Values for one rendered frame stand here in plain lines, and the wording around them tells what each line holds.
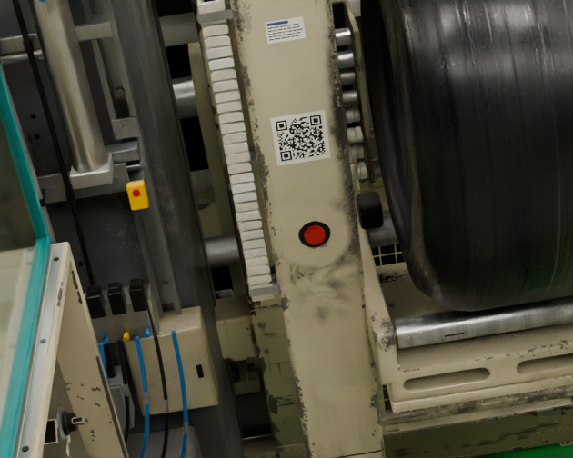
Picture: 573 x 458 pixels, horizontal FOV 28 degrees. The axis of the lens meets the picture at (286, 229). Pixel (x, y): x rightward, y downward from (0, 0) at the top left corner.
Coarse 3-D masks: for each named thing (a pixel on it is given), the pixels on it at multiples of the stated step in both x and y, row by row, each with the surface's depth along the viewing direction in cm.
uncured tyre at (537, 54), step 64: (384, 0) 147; (448, 0) 138; (512, 0) 137; (384, 64) 189; (448, 64) 136; (512, 64) 136; (384, 128) 186; (448, 128) 137; (512, 128) 136; (448, 192) 140; (512, 192) 139; (448, 256) 147; (512, 256) 145
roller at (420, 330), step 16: (528, 304) 168; (544, 304) 167; (560, 304) 167; (400, 320) 168; (416, 320) 168; (432, 320) 168; (448, 320) 167; (464, 320) 167; (480, 320) 167; (496, 320) 167; (512, 320) 167; (528, 320) 167; (544, 320) 167; (560, 320) 168; (400, 336) 167; (416, 336) 167; (432, 336) 167; (448, 336) 168; (464, 336) 168
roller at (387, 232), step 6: (384, 222) 192; (390, 222) 191; (378, 228) 191; (384, 228) 191; (390, 228) 191; (372, 234) 191; (378, 234) 191; (384, 234) 191; (390, 234) 191; (396, 234) 191; (372, 240) 191; (378, 240) 191; (384, 240) 191; (390, 240) 191; (396, 240) 191; (372, 246) 192
